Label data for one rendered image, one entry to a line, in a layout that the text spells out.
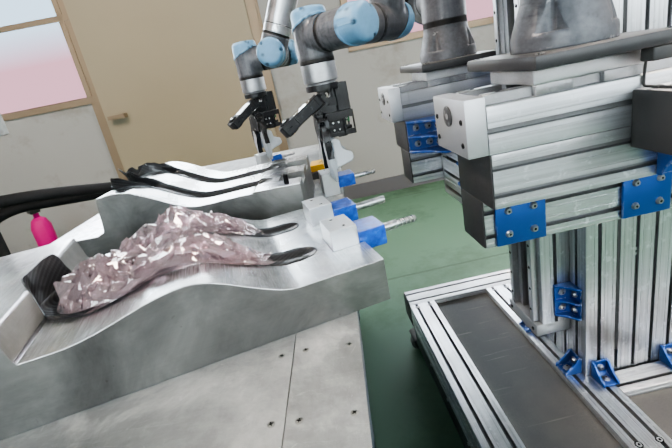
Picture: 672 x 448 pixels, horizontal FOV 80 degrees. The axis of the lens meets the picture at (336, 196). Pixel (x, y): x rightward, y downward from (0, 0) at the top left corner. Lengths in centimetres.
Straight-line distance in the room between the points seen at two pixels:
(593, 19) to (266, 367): 62
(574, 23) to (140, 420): 71
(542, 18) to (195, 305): 61
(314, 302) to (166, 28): 297
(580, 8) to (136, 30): 300
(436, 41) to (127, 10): 259
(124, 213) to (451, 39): 87
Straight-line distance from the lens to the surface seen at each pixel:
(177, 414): 45
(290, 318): 47
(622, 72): 76
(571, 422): 119
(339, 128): 89
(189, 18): 327
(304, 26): 87
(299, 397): 41
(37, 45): 367
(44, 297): 63
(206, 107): 325
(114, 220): 85
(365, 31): 79
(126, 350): 48
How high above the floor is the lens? 107
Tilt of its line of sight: 18 degrees down
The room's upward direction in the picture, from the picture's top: 11 degrees counter-clockwise
